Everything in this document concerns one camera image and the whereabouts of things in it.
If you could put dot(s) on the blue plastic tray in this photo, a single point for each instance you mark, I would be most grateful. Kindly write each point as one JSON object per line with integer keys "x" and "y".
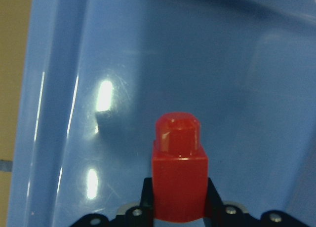
{"x": 99, "y": 73}

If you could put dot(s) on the red block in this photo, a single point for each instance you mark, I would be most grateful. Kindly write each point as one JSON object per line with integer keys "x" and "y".
{"x": 179, "y": 169}

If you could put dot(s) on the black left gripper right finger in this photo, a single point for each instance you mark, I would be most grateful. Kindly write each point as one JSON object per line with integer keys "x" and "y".
{"x": 213, "y": 201}

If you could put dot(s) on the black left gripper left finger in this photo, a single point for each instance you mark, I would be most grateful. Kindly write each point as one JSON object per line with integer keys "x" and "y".
{"x": 147, "y": 198}

